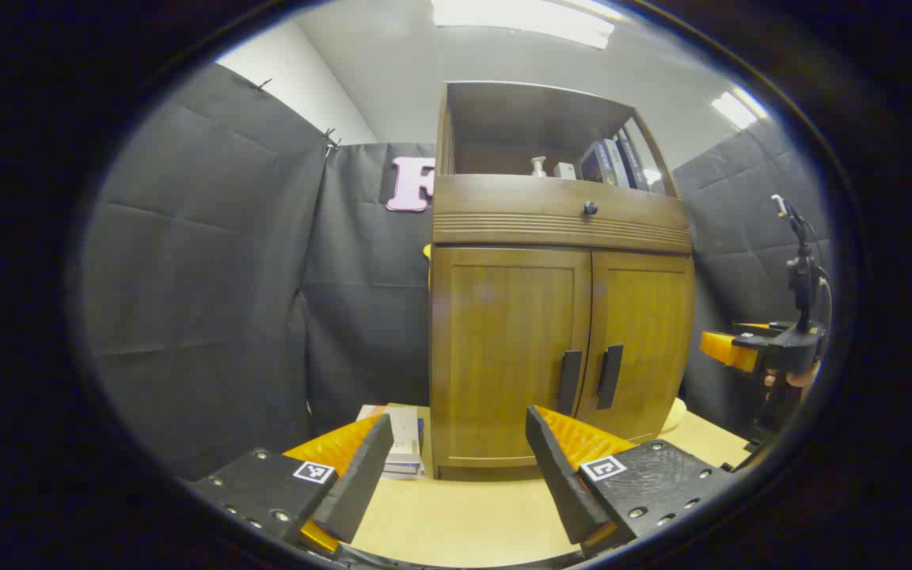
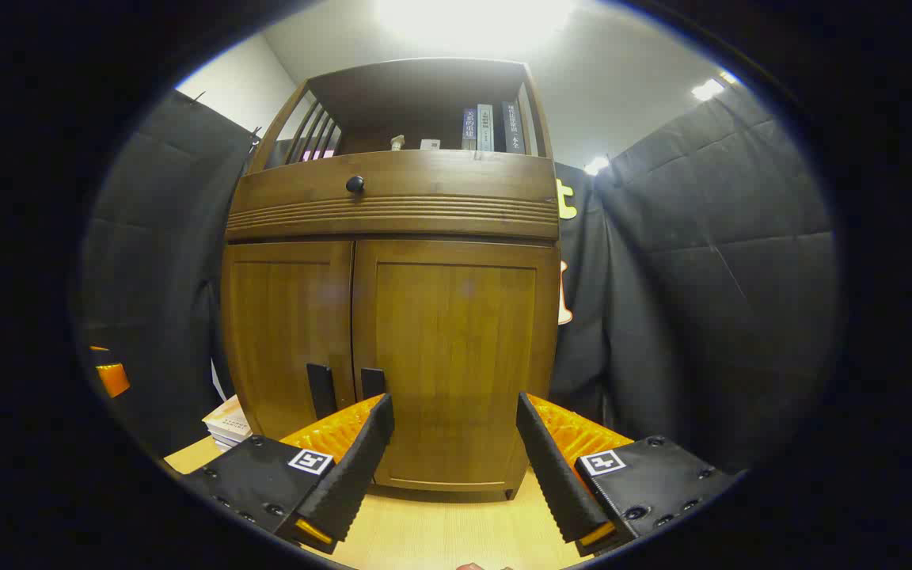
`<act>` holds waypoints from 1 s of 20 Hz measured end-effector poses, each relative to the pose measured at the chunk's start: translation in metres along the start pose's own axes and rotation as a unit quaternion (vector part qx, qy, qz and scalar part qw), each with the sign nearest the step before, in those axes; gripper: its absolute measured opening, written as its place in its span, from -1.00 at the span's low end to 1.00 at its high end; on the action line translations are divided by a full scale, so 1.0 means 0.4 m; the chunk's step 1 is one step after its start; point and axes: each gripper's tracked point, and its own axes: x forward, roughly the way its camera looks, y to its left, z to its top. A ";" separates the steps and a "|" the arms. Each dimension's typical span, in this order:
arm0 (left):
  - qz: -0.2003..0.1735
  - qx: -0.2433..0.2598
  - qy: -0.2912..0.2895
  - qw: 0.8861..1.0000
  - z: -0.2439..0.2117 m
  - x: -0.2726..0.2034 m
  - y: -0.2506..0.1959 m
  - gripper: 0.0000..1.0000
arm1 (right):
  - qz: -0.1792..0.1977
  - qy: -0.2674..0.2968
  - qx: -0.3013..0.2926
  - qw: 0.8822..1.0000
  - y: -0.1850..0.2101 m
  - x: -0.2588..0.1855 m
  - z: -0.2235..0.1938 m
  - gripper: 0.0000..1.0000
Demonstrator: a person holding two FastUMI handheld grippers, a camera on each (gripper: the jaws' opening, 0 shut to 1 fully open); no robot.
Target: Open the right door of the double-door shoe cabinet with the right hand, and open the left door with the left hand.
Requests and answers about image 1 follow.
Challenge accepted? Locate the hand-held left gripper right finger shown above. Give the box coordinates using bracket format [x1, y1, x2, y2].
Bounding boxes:
[525, 405, 735, 559]

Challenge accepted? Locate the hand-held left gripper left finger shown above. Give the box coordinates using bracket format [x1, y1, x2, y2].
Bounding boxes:
[187, 412, 395, 555]

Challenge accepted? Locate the wooden cabinet door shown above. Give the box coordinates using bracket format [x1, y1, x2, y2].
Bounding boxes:
[431, 247, 593, 468]
[575, 250, 696, 444]

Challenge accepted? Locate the black door handle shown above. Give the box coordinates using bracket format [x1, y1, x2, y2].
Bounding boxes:
[556, 349, 583, 416]
[596, 344, 625, 411]

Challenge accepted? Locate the brown wooden shoe cabinet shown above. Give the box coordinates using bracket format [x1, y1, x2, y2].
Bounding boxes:
[427, 81, 696, 482]

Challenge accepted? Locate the small stack of books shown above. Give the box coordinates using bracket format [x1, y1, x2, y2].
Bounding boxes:
[355, 404, 427, 481]

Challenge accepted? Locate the dark blue book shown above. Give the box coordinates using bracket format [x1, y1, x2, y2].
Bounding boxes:
[617, 136, 651, 191]
[579, 141, 615, 185]

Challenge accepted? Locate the grey spine book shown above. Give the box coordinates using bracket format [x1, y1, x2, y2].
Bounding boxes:
[602, 139, 633, 188]

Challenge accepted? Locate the small ceiling light panel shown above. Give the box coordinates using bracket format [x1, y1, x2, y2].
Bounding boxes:
[711, 89, 770, 130]

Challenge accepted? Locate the black backdrop cloth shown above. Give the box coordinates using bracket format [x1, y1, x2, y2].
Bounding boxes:
[80, 63, 833, 482]

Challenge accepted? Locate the large ceiling light panel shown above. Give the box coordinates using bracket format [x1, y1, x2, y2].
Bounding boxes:
[432, 0, 615, 50]

